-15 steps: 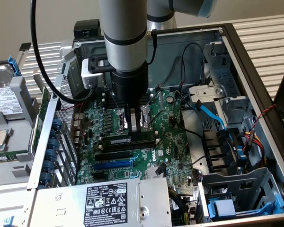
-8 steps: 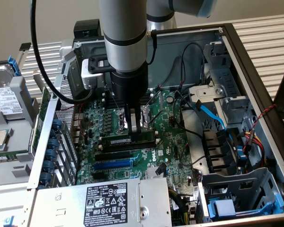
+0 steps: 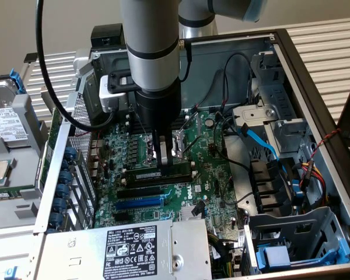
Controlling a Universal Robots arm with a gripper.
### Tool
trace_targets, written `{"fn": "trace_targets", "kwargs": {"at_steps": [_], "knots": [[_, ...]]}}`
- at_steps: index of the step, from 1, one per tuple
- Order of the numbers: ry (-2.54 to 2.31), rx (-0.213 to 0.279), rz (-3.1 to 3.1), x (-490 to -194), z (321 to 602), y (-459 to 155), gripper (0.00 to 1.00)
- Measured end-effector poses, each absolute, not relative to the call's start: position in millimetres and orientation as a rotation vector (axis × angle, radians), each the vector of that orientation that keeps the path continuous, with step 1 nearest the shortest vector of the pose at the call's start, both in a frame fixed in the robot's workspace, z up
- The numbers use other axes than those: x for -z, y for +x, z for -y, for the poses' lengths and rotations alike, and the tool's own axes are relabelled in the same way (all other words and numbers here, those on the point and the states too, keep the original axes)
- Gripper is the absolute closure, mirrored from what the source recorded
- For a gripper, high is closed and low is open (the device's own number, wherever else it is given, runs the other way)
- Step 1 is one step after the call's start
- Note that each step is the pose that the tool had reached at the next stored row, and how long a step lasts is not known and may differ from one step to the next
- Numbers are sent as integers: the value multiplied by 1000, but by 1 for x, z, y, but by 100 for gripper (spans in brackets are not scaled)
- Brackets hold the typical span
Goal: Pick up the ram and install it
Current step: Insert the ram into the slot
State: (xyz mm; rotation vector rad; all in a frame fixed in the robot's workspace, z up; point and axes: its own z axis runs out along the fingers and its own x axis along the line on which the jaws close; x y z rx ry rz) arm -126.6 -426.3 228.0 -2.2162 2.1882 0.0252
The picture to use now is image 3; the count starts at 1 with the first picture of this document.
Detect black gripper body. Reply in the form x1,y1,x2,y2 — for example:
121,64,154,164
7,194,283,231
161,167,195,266
134,80,183,132

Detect green RAM stick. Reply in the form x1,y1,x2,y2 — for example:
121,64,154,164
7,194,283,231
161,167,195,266
124,162,193,180
0,190,22,201

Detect black RAM slot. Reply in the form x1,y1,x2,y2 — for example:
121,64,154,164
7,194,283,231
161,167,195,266
122,174,195,185
122,176,195,190
127,113,191,122
127,121,191,130
127,117,191,126
127,125,191,134

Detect silver socket cover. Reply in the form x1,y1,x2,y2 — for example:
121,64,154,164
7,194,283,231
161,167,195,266
177,128,190,160

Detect CPU socket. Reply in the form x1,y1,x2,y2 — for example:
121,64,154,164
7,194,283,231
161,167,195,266
145,128,193,169

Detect metal locking lever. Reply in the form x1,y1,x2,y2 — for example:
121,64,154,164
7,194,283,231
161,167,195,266
180,112,200,132

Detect green motherboard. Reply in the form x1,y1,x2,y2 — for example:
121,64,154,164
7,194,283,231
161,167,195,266
90,108,244,231

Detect long black expansion slot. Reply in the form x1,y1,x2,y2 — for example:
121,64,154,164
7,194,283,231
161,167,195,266
116,185,162,200

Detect blue expansion slot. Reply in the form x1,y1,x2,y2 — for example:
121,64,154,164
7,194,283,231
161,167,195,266
115,197,165,211

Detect small silver heatsink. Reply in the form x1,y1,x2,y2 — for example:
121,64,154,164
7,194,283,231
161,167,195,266
179,203,200,221

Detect black angled plug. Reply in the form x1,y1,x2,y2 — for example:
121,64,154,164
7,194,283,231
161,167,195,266
191,200,207,219

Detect silver port block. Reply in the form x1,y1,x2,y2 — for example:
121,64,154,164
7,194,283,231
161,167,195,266
88,138,103,177

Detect open PC case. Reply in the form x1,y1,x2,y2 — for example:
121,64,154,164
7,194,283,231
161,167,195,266
33,28,350,280

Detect black box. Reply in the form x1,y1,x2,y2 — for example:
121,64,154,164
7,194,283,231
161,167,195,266
90,23,128,49

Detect black fan shroud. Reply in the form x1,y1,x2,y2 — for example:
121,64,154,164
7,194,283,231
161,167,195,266
249,159,295,218

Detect silver drive cage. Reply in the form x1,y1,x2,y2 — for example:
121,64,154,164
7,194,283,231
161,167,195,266
232,51,314,154

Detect silver power supply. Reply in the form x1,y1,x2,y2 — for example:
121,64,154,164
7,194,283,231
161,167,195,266
34,218,213,280

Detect grey disk bay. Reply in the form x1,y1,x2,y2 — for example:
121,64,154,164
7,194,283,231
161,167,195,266
241,205,350,277

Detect silver hard disk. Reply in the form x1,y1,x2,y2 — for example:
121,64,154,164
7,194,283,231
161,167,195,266
0,78,30,150

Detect dark leaning panel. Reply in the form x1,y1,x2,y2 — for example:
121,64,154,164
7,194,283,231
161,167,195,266
336,65,350,150

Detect thick black wire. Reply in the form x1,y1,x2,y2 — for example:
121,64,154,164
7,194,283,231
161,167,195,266
212,112,251,173

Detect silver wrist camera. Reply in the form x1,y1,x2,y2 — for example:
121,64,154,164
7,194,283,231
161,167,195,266
98,69,135,114

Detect thin black wire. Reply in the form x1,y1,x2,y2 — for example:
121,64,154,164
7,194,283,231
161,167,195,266
222,51,254,116
195,68,226,113

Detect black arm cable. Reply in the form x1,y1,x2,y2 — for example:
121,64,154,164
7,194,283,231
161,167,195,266
177,39,194,83

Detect thin red wire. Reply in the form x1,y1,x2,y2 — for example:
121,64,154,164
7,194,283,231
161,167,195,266
75,128,109,139

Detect blue flat wire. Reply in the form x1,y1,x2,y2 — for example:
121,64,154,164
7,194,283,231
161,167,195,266
237,122,281,161

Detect yellow black wire bundle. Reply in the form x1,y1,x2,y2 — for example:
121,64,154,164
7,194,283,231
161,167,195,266
206,232,244,280

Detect thick black camera cable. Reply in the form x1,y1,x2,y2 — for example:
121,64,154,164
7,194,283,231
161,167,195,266
34,0,116,132

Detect yellow red power wires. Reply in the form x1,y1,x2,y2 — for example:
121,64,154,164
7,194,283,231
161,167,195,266
297,160,330,207

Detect red black twisted wire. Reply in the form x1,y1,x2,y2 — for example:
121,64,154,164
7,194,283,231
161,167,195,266
307,128,342,164

